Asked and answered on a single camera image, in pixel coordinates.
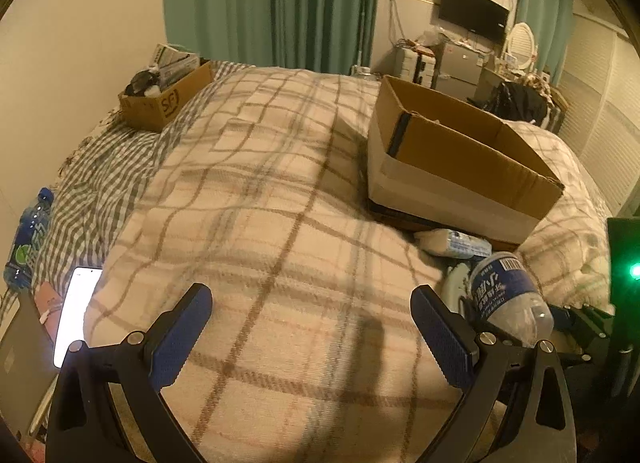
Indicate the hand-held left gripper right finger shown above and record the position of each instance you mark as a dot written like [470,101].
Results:
[445,343]

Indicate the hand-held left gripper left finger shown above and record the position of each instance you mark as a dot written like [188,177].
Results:
[182,338]

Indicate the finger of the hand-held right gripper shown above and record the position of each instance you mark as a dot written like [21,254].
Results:
[587,325]

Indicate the clear plastic bottle blue label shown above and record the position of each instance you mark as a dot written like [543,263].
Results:
[500,288]

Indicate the white round object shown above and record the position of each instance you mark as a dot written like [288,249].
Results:
[457,288]

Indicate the white blue tissue packet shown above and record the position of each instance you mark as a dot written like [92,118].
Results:
[450,242]

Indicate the lit smartphone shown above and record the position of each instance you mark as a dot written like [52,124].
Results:
[77,313]

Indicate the pink cloth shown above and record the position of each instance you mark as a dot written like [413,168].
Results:
[49,305]

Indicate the cream plaid blanket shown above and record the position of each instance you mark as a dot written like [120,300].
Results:
[280,223]

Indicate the grey laptop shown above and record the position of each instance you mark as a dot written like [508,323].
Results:
[22,363]

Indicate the large open cardboard box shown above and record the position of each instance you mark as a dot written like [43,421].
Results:
[450,178]

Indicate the grey checkered bed sheet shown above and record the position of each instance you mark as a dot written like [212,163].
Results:
[100,183]

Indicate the blue drink bottle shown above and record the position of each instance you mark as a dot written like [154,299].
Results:
[27,238]

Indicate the white louvred wardrobe doors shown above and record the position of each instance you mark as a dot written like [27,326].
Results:
[605,113]

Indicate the black bag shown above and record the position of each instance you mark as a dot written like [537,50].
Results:
[517,100]

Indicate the small printed cardboard box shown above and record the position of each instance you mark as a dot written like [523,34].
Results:
[155,108]

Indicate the dark cloth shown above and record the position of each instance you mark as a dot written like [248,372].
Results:
[142,84]

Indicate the white green carton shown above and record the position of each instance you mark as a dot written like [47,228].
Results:
[172,63]

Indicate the grey mini fridge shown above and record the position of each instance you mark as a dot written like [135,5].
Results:
[460,68]

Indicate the white oval mirror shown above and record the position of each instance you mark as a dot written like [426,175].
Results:
[521,47]

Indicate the narrow green curtain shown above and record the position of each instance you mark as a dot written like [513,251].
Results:
[542,8]

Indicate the wide green curtain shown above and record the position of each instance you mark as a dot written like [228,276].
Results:
[260,3]

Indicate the black wall television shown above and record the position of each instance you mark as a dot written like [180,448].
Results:
[472,10]

